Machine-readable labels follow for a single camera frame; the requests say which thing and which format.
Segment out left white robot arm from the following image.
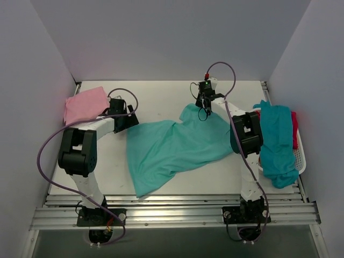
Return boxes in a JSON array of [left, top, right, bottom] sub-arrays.
[[58, 98, 139, 225]]

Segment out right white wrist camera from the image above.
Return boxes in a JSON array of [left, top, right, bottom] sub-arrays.
[[204, 73, 218, 89]]

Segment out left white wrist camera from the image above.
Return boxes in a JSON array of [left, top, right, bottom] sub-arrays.
[[107, 95, 124, 102]]

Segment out aluminium rail frame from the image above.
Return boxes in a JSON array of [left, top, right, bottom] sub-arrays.
[[28, 80, 322, 258]]

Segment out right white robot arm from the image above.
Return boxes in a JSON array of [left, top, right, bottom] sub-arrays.
[[195, 78, 264, 222]]

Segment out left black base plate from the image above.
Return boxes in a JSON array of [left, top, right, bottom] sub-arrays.
[[76, 208, 127, 227]]

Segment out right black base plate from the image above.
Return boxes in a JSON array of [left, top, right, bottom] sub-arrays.
[[221, 206, 266, 224]]

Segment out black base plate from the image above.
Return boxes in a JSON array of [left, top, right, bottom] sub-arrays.
[[221, 206, 266, 224], [76, 208, 127, 227]]

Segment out red t-shirt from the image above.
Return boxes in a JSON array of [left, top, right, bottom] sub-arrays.
[[291, 111, 298, 149]]

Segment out white laundry basket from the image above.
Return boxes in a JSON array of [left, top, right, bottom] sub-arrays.
[[253, 104, 306, 174]]

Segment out teal blue t-shirt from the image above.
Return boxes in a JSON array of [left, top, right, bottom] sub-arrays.
[[259, 101, 299, 189]]

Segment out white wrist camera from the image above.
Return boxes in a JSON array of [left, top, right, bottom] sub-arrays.
[[204, 73, 218, 89], [107, 95, 124, 102]]

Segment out mint green t-shirt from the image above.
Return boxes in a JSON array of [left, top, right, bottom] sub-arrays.
[[126, 104, 233, 198]]

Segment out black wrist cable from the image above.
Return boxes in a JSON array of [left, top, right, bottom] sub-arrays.
[[190, 82, 213, 121]]

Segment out folded pink t-shirt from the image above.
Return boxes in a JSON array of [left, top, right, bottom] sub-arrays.
[[63, 87, 110, 125]]

